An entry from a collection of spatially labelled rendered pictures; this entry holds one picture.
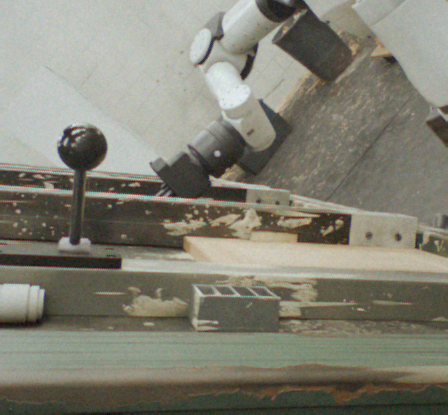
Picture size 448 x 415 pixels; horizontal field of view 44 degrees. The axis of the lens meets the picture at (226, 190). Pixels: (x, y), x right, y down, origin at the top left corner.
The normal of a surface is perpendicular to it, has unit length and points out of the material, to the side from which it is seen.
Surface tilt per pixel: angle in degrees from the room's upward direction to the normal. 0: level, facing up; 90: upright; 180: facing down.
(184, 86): 90
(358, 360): 57
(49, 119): 90
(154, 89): 90
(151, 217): 90
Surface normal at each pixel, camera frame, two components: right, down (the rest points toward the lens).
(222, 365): 0.09, -0.99
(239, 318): 0.25, 0.05
